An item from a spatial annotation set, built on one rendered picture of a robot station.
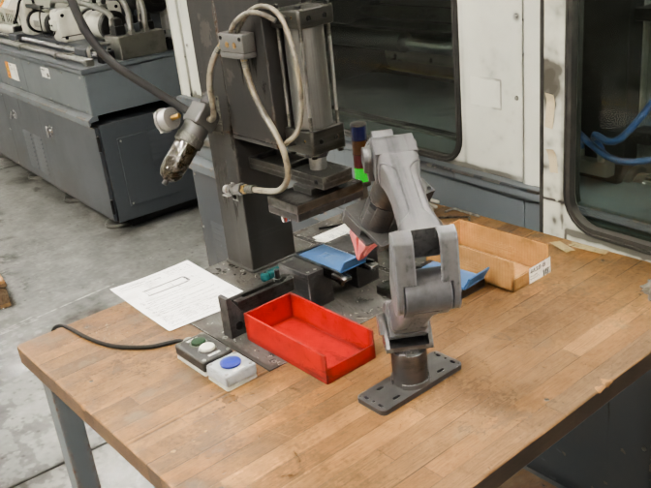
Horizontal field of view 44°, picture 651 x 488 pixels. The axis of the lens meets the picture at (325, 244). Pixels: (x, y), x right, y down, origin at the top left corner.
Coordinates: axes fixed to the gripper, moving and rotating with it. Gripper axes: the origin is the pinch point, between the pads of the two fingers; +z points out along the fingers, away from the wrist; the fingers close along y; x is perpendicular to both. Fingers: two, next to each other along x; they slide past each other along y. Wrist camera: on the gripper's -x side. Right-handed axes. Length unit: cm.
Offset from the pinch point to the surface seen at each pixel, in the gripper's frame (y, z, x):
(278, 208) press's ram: 25.0, 12.8, -3.3
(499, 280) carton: -12.0, 14.5, -35.5
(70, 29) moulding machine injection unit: 336, 202, -127
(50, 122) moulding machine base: 312, 249, -102
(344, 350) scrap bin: -6.8, 18.8, 3.3
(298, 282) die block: 13.9, 25.0, -3.6
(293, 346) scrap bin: -1.9, 16.9, 12.8
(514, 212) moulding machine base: 7, 29, -73
